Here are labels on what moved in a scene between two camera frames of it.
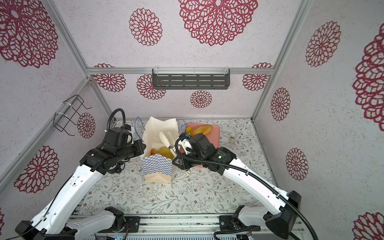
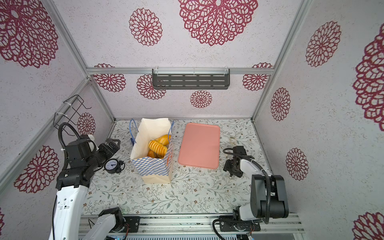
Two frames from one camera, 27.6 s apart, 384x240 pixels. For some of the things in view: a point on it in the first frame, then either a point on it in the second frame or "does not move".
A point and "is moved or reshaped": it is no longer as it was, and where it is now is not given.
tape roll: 232,140 does not move
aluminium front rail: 197,224 does not move
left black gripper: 138,143 -> 109,152
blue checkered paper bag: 157,168 is moved or reshaped
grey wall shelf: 191,79 does not move
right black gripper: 183,159 -> 227,167
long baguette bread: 204,129 -> 164,139
